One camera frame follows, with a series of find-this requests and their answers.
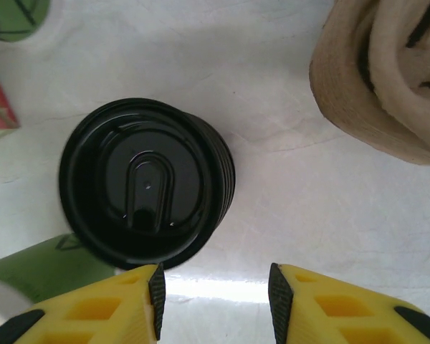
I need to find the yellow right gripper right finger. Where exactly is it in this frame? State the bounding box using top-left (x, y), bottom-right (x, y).
top-left (267, 262), bottom-right (430, 344)

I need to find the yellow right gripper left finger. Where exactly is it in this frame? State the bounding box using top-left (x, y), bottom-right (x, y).
top-left (19, 263), bottom-right (166, 344)

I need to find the green paper coffee cup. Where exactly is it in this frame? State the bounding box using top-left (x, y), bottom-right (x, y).
top-left (0, 232), bottom-right (118, 329)

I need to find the brown pulp cup carrier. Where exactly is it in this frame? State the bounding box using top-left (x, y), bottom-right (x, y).
top-left (309, 0), bottom-right (430, 168)

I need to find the black round lid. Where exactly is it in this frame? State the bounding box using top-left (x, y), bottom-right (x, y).
top-left (59, 97), bottom-right (237, 270)

